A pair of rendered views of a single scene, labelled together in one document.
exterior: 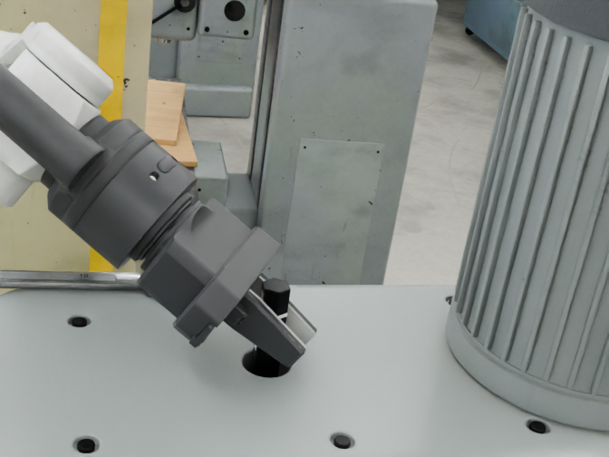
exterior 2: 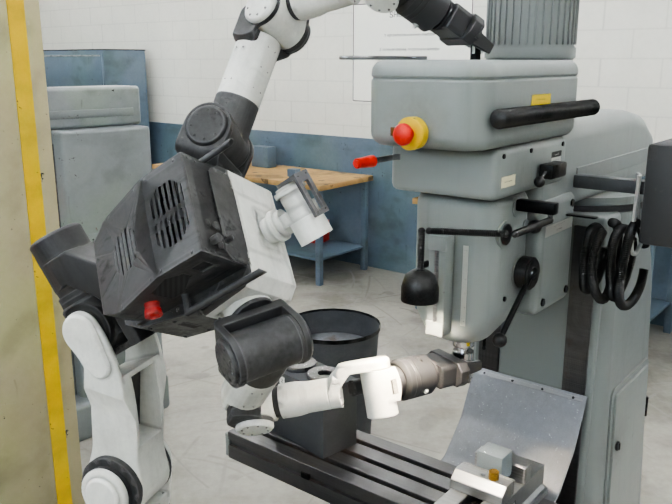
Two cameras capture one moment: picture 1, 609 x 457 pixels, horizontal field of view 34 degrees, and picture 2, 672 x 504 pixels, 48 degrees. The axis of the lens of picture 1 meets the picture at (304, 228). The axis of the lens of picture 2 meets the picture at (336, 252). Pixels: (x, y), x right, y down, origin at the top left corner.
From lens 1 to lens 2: 131 cm
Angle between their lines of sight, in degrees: 35
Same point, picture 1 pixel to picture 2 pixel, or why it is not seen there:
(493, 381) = (533, 53)
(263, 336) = (481, 42)
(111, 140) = not seen: outside the picture
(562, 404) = (557, 50)
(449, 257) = not seen: hidden behind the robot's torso
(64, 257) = (21, 314)
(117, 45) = (33, 150)
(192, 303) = (475, 21)
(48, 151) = not seen: outside the picture
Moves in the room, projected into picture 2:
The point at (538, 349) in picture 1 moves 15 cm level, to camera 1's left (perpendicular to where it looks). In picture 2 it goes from (545, 34) to (495, 32)
